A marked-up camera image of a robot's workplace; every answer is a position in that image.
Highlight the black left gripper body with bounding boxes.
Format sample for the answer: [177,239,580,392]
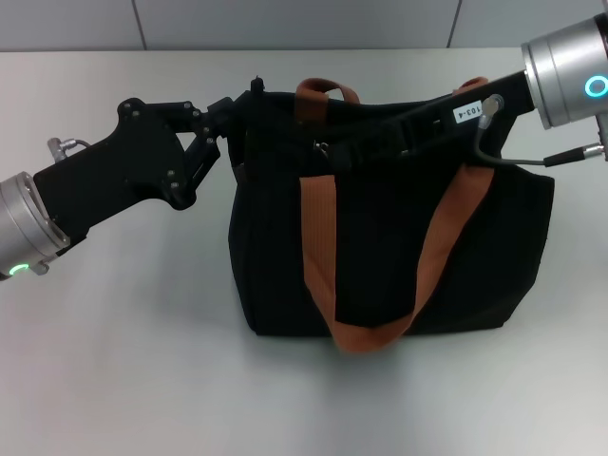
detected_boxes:
[33,98,205,246]

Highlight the grey left gripper cable plug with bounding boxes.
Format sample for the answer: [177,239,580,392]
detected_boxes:
[46,136,94,163]

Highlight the black food bag brown straps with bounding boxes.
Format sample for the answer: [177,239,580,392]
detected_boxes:
[226,74,555,353]

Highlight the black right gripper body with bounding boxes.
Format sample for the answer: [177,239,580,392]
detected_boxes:
[398,70,541,153]

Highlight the grey right gripper cable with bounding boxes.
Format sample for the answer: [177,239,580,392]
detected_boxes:
[474,93,608,167]

